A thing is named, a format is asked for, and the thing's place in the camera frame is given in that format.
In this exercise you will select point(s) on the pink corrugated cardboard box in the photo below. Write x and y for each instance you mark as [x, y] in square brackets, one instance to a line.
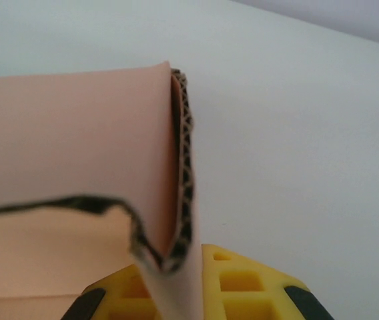
[76, 160]

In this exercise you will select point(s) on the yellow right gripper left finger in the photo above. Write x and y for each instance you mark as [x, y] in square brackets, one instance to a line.
[122, 293]

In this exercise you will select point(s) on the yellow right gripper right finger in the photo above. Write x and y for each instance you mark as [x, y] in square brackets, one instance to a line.
[253, 286]

